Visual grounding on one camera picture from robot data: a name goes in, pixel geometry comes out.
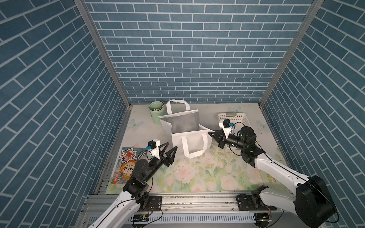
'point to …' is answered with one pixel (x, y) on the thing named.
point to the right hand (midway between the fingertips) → (211, 133)
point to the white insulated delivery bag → (189, 137)
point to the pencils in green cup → (157, 107)
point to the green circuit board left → (140, 218)
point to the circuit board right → (262, 219)
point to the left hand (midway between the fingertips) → (176, 147)
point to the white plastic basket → (239, 120)
